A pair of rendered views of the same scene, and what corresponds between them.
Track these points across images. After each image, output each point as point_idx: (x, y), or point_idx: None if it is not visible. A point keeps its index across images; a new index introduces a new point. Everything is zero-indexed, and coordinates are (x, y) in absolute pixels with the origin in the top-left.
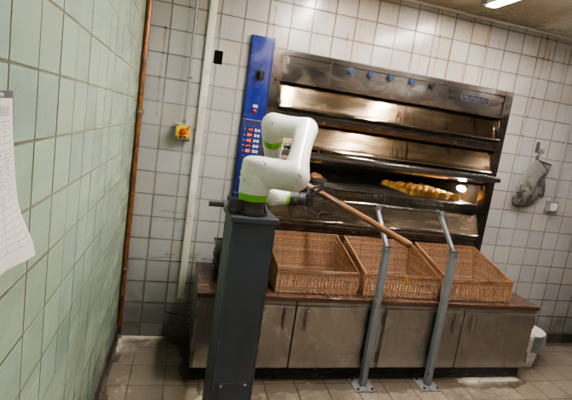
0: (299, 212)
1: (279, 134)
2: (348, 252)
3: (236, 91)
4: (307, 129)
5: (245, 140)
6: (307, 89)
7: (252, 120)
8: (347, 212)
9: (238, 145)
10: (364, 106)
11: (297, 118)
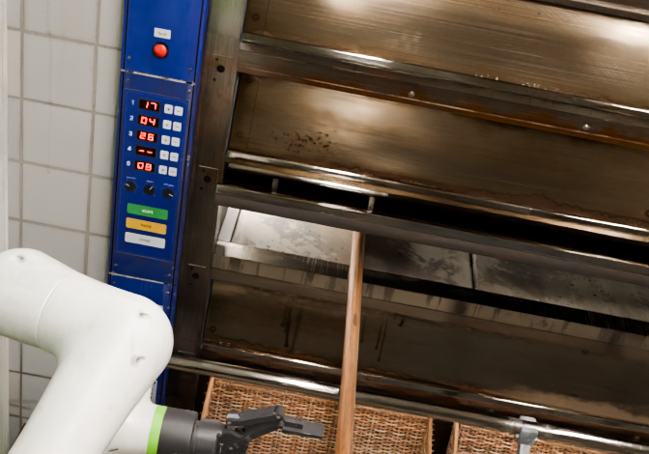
0: (317, 341)
1: (27, 344)
2: None
3: None
4: (88, 388)
5: (136, 137)
6: None
7: (155, 77)
8: (476, 357)
9: (116, 151)
10: (575, 48)
11: (81, 311)
